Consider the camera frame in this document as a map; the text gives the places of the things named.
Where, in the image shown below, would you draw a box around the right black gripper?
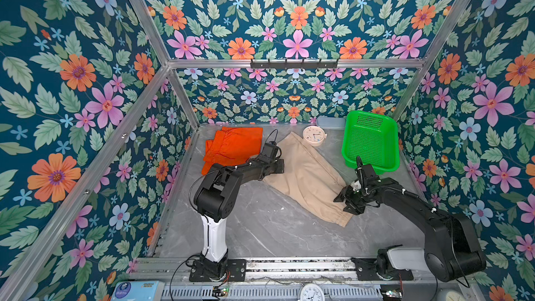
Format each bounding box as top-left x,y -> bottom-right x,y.
331,184 -> 372,213

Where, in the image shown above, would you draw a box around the beige shorts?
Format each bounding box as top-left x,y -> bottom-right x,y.
263,132 -> 352,227

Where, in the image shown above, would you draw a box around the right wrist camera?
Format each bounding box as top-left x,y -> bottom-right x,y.
351,180 -> 362,192

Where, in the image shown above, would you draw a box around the black wall hook rail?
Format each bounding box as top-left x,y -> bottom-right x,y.
249,59 -> 339,70

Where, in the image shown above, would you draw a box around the green plastic basket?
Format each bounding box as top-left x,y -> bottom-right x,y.
341,111 -> 400,174

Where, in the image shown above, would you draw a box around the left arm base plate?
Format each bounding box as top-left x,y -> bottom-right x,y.
189,259 -> 247,283

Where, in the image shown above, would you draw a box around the white clock at bottom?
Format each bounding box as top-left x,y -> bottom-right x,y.
299,283 -> 325,301

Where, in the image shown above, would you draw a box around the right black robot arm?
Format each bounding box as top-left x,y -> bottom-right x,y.
334,159 -> 487,282

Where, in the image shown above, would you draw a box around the round beige object bottom right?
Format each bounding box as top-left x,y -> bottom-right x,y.
436,289 -> 466,301

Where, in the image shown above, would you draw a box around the aluminium mounting rail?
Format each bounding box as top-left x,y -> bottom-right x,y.
129,256 -> 439,282

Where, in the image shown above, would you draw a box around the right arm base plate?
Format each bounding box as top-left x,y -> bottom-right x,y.
350,257 -> 415,281

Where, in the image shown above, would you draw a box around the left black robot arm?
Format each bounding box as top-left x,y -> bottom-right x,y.
189,141 -> 284,282

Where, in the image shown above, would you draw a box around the orange shorts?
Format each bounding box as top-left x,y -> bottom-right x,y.
201,127 -> 263,176

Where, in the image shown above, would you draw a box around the blue tissue pack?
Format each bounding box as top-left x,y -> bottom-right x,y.
111,281 -> 165,301

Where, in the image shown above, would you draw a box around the pink round alarm clock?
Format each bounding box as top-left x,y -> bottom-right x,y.
302,125 -> 327,147

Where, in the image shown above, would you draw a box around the grey rectangular box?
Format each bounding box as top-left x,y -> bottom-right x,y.
317,116 -> 346,130

